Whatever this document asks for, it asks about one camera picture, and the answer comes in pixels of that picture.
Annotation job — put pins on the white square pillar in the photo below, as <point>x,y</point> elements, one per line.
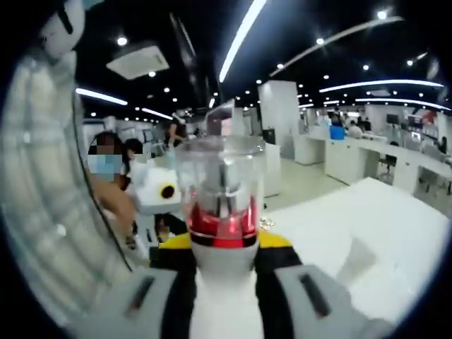
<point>279,134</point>

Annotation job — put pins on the ceiling air vent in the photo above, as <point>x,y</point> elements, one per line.
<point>137,61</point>

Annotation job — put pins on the red collar skincare spray bottle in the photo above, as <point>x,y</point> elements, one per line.
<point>222,282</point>

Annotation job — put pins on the blue box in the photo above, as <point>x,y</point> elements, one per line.
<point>337,133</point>

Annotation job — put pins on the small gold wrapped item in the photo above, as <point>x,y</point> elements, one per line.
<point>267,222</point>

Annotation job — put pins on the person in plaid shirt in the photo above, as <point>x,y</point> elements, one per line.
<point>42,176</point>

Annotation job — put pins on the long ceiling light strip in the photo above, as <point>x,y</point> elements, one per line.
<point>242,39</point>

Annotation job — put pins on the long white office desk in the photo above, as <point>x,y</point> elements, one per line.
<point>370,159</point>

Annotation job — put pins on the white chest device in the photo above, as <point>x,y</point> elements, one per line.
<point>63,31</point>

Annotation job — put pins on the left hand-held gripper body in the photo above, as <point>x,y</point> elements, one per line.
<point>153,190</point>

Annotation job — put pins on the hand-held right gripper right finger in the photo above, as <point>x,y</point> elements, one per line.
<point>300,303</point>

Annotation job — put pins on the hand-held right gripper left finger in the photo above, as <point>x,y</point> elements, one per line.
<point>141,307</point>

